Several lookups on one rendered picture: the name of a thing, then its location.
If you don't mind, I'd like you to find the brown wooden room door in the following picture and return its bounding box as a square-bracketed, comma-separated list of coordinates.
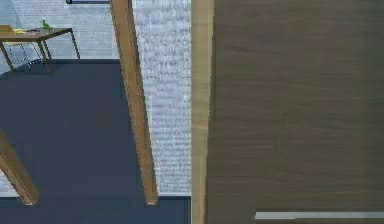
[191, 0, 384, 224]

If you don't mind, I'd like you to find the silver door handle bar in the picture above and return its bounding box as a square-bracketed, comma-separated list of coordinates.
[254, 211, 384, 221]

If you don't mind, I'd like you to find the yellow object on table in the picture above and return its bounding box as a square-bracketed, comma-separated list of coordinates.
[0, 24, 27, 36]

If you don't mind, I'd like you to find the grey metal chair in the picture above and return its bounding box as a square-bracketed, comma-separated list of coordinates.
[4, 42, 43, 71]

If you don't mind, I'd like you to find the dark framed wall picture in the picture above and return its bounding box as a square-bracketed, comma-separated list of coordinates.
[65, 0, 111, 5]

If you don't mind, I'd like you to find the tan wooden doorway frame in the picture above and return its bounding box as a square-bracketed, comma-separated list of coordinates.
[0, 0, 160, 207]

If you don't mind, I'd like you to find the brown wooden table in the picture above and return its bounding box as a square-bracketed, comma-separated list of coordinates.
[0, 27, 81, 78]

